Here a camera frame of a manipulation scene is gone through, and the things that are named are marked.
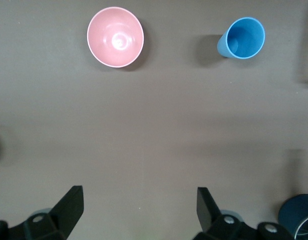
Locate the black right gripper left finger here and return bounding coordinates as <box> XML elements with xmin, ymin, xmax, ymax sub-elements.
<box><xmin>0</xmin><ymin>185</ymin><xmax>84</xmax><ymax>240</ymax></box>

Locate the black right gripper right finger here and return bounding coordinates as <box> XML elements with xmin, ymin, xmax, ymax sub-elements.
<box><xmin>193</xmin><ymin>187</ymin><xmax>294</xmax><ymax>240</ymax></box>

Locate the pink bowl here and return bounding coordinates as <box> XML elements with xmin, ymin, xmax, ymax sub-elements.
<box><xmin>87</xmin><ymin>6</ymin><xmax>145</xmax><ymax>69</ymax></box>

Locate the dark blue pot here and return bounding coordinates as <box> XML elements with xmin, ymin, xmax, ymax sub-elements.
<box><xmin>278</xmin><ymin>194</ymin><xmax>308</xmax><ymax>240</ymax></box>

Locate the blue cup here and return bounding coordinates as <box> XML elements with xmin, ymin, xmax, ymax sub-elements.
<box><xmin>217</xmin><ymin>17</ymin><xmax>266</xmax><ymax>60</ymax></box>

